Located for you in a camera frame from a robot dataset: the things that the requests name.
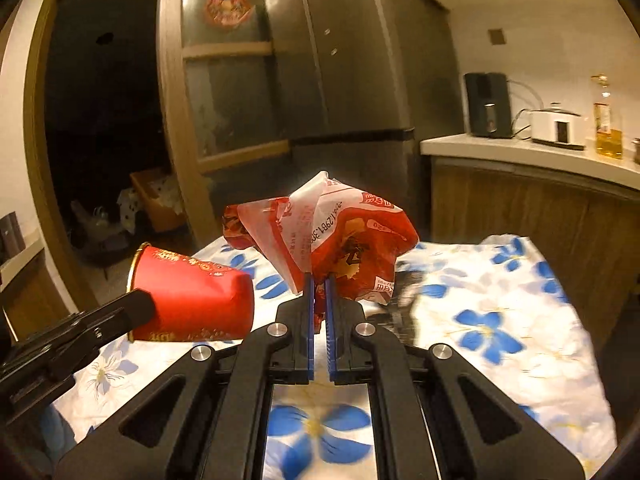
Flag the red paper cup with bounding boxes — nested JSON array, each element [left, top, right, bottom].
[[127, 243, 255, 342]]

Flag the small black plastic bag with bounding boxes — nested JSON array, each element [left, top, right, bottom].
[[367, 271, 423, 346]]

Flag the red white printed plastic bag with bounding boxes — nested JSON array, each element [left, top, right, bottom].
[[222, 171, 419, 330]]

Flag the left hand blue glove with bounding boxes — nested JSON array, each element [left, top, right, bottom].
[[39, 405, 76, 463]]

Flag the orange chair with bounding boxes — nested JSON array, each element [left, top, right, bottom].
[[130, 169, 186, 233]]

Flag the wooden lower cabinets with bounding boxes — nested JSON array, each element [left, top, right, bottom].
[[431, 156, 639, 348]]

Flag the wooden glass sliding door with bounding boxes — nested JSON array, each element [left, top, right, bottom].
[[156, 0, 290, 246]]

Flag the white rice cooker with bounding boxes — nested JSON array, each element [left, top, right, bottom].
[[529, 103, 586, 151]]

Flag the black air fryer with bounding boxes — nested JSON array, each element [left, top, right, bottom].
[[464, 73, 514, 139]]

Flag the cooking oil bottle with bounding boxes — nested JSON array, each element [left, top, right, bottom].
[[591, 74, 623, 160]]

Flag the stainless steel bowl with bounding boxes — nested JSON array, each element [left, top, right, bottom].
[[632, 138, 640, 165]]

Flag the dark steel refrigerator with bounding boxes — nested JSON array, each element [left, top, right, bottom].
[[266, 0, 463, 229]]

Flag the wall power outlet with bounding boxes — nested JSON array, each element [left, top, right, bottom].
[[488, 28, 506, 46]]

